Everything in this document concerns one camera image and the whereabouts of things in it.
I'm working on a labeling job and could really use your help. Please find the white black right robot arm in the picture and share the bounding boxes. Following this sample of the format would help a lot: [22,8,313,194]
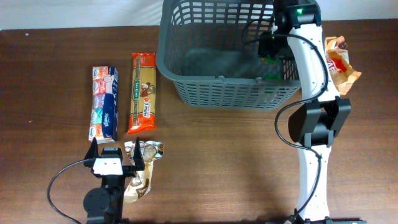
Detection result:
[259,1,351,223]

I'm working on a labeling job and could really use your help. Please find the orange snack bag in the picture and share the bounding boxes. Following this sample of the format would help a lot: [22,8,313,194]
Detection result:
[324,35,361,96]

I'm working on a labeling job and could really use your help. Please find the silver brown snack pouch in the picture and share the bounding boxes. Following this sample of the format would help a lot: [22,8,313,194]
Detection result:
[124,141,164,203]

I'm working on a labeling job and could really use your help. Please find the grey plastic slotted basket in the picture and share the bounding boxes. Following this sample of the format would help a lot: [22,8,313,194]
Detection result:
[156,0,301,110]

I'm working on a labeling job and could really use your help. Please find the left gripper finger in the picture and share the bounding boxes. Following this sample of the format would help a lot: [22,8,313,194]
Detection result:
[83,138,99,167]
[132,137,145,171]

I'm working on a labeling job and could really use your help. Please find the Kleenex tissue multipack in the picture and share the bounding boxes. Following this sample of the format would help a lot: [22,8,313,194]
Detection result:
[88,66,118,144]

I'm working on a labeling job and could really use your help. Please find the San Remo spaghetti packet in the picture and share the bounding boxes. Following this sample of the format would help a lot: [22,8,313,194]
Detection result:
[127,52,157,134]

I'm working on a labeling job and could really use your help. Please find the green-lid jar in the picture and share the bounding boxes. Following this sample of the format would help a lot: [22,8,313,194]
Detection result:
[261,55,280,64]
[265,73,284,80]

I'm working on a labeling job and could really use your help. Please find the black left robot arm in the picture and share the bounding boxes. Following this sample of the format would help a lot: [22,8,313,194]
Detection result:
[83,139,145,224]

